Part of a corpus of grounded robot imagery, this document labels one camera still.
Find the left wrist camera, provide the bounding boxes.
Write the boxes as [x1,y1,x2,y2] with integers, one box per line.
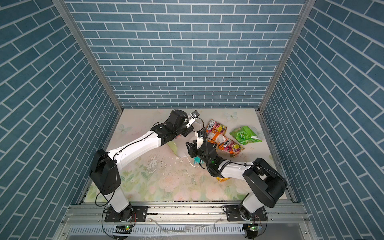
[186,110,200,128]

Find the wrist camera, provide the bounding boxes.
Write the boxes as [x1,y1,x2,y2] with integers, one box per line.
[195,132,204,149]
[186,110,200,128]

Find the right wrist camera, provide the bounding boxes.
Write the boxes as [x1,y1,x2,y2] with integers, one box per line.
[195,132,204,149]

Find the multicolour snack packet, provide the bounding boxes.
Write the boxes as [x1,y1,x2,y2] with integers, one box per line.
[218,139,244,156]

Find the orange white snack packet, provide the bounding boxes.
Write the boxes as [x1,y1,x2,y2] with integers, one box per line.
[207,130,228,145]

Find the teal snack packet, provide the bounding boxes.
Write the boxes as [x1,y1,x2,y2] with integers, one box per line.
[193,157,202,167]

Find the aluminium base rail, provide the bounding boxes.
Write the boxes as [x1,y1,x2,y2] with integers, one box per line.
[54,200,317,240]

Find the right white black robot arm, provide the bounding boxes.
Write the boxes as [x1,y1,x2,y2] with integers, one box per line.
[186,141,288,221]

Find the green snack packet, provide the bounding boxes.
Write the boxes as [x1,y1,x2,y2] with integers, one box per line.
[230,126,262,145]

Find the colourful paper gift bag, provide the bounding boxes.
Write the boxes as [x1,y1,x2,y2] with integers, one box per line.
[167,132,197,158]

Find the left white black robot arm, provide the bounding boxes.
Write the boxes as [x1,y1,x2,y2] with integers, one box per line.
[89,110,200,214]

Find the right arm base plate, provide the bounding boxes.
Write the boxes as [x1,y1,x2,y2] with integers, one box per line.
[222,205,268,222]

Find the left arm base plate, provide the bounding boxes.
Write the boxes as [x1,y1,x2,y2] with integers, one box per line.
[103,205,148,223]

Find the yellow snack packet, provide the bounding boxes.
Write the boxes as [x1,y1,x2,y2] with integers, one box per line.
[216,177,231,183]

